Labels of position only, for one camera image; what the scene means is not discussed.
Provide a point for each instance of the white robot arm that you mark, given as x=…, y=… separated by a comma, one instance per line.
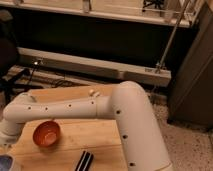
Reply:
x=128, y=104

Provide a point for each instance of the orange ceramic cup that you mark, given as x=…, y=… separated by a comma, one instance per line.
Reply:
x=47, y=134

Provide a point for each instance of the metal diagonal pole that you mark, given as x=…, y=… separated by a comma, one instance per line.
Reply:
x=159, y=65

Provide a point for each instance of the black striped rectangular object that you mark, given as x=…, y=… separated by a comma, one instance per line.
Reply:
x=85, y=161

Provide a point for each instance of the grey cabinet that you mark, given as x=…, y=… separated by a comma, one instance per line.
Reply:
x=191, y=93

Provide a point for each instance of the dark office chair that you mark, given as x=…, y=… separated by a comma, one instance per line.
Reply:
x=9, y=56

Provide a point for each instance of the blue grey corner object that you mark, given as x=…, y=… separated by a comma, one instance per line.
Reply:
x=6, y=163

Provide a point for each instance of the long white baseboard rail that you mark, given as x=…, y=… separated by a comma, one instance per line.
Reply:
x=97, y=67

